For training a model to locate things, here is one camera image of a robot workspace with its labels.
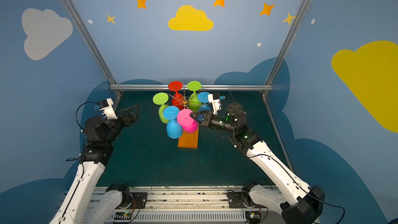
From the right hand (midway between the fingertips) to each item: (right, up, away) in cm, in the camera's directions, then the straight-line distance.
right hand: (191, 114), depth 62 cm
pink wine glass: (-1, -5, +1) cm, 5 cm away
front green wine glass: (-16, +7, +11) cm, 20 cm away
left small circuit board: (-34, -50, +11) cm, 61 cm away
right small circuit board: (+29, -50, +11) cm, 59 cm away
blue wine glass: (-9, -7, +11) cm, 16 cm away
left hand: (-29, +3, +9) cm, 31 cm away
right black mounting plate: (+21, -43, +13) cm, 49 cm away
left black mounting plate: (-27, -42, +12) cm, 51 cm away
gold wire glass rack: (-3, +6, +13) cm, 15 cm away
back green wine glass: (0, +14, +16) cm, 21 cm away
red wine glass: (-9, +14, +16) cm, 23 cm away
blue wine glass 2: (+5, +8, +14) cm, 17 cm away
